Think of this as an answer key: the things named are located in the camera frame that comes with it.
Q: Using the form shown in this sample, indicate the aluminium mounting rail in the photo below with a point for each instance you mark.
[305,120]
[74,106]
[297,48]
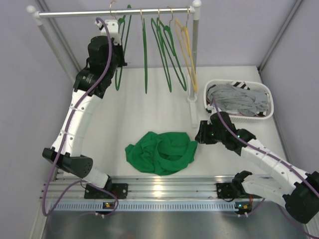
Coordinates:
[148,188]

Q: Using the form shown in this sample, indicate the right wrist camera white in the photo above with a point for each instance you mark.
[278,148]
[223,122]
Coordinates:
[210,109]

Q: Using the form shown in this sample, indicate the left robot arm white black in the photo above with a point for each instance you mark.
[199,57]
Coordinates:
[88,90]

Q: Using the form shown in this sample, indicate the grey clothes in basket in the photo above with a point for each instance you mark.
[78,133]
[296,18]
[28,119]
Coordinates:
[238,100]

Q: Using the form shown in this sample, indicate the metal clothes rack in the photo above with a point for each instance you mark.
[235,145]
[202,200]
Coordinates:
[194,9]

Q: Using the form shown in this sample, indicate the yellow hanger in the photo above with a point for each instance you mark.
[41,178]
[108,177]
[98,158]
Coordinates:
[184,42]

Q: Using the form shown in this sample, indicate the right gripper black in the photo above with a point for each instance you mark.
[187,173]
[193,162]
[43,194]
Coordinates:
[202,136]

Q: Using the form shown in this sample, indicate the white slotted cable duct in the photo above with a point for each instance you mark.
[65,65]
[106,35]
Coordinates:
[134,206]

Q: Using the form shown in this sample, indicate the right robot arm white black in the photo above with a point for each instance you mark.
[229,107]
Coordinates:
[284,184]

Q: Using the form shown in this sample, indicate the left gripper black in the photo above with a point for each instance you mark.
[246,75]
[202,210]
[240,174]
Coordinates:
[120,56]

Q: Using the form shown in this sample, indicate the green tank top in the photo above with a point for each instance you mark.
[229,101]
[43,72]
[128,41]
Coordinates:
[162,154]

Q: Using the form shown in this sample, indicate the green hanger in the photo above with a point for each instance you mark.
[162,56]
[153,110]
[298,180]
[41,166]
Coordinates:
[170,52]
[144,52]
[124,36]
[155,24]

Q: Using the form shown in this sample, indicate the black white striped garment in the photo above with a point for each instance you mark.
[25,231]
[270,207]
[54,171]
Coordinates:
[241,85]

